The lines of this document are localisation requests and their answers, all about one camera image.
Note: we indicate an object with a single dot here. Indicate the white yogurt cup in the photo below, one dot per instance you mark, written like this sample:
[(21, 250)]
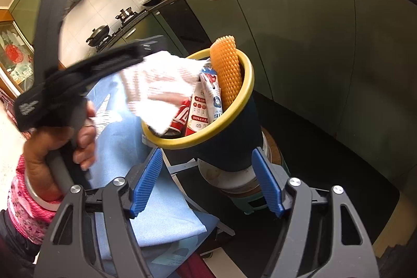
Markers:
[(198, 112)]

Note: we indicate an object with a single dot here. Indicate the dark green sink cabinet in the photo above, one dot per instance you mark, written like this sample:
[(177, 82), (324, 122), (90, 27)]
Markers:
[(309, 53)]

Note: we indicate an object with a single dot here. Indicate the small black wok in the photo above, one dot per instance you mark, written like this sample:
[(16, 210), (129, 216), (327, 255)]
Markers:
[(153, 1)]

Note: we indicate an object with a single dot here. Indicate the white paper towel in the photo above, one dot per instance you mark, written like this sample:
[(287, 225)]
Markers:
[(156, 86)]

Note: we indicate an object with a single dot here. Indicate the red soda can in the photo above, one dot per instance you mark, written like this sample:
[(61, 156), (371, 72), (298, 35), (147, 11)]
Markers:
[(181, 116)]

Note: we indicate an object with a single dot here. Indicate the silver bangle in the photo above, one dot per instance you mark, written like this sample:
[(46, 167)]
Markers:
[(39, 199)]

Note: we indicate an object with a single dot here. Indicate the round white stool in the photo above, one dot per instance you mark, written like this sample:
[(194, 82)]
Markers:
[(228, 183)]

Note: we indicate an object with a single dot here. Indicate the gas stove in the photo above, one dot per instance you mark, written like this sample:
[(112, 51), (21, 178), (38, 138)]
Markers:
[(130, 27)]

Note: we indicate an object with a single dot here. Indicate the black lidded wok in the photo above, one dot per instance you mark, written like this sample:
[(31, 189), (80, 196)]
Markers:
[(97, 35)]

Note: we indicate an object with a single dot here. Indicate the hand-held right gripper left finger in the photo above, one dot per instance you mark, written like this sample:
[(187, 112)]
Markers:
[(145, 182)]

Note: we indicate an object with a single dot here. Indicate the white blue printed packet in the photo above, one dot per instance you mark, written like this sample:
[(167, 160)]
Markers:
[(215, 92)]

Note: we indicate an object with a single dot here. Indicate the blue star-print tablecloth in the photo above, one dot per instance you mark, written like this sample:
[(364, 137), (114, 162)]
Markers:
[(114, 141)]

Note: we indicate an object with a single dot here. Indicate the person's left forearm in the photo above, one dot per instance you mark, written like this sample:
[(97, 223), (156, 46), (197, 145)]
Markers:
[(22, 219)]

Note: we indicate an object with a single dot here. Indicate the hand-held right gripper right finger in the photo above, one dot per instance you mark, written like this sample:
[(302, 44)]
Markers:
[(267, 182)]

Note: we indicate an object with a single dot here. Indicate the green base cabinet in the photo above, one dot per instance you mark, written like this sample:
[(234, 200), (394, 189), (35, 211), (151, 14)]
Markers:
[(153, 27)]

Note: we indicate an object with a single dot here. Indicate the black teapot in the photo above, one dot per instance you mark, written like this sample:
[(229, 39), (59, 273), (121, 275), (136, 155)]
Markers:
[(124, 15)]

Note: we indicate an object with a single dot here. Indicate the person's left hand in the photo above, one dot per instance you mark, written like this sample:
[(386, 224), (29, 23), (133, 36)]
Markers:
[(42, 160)]

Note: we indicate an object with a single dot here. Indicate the dark bin yellow rim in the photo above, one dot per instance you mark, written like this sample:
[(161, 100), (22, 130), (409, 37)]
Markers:
[(228, 141)]

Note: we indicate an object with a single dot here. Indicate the printed glass sliding door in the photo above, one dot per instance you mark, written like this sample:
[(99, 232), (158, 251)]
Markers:
[(14, 59)]

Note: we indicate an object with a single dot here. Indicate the orange foam net sleeve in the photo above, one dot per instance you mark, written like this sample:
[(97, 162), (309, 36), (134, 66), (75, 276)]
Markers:
[(224, 69)]

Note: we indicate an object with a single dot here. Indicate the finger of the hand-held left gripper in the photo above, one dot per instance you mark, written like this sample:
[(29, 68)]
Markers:
[(136, 46), (97, 72)]

